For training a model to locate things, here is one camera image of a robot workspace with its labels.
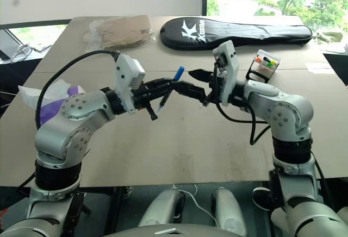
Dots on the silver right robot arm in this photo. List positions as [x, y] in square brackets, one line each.
[288, 109]

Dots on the black racket bag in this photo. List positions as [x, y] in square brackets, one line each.
[233, 34]

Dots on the tan item in plastic bag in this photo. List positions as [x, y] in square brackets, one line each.
[122, 31]

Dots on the clear box of coloured markers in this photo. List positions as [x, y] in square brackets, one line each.
[267, 59]

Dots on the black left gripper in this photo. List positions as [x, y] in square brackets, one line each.
[141, 99]

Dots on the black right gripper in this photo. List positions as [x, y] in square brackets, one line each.
[214, 90]

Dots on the blue capped pen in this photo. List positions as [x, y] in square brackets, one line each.
[178, 74]

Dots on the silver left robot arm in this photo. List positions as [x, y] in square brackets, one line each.
[68, 128]

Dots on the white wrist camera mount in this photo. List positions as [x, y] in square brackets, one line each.
[126, 76]
[228, 68]

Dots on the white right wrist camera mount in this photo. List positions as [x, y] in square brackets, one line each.
[228, 68]

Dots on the black shoe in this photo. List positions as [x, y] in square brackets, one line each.
[262, 199]

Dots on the black pen holder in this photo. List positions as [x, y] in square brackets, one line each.
[258, 74]

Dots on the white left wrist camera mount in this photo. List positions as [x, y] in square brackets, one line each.
[126, 76]

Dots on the grey robot torso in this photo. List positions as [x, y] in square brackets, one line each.
[174, 230]

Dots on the green cloth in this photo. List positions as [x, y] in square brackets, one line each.
[330, 38]

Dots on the silver rounded robot leg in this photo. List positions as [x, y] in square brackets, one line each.
[229, 209]
[163, 207]

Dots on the white and purple plastic bag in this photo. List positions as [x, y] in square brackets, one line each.
[53, 98]

